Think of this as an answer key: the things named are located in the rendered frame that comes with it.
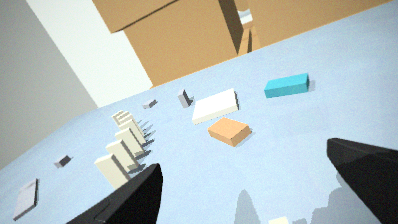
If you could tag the light blue rectangular block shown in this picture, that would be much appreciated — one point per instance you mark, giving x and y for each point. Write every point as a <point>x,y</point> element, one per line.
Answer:
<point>287,86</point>

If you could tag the orange rectangular block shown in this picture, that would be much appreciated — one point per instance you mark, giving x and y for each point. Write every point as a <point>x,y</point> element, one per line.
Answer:
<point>229,131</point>

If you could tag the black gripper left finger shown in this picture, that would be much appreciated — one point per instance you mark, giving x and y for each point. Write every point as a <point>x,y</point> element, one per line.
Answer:
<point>135,202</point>

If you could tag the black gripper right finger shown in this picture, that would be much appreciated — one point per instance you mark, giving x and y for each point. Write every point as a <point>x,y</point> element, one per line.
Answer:
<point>372,174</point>

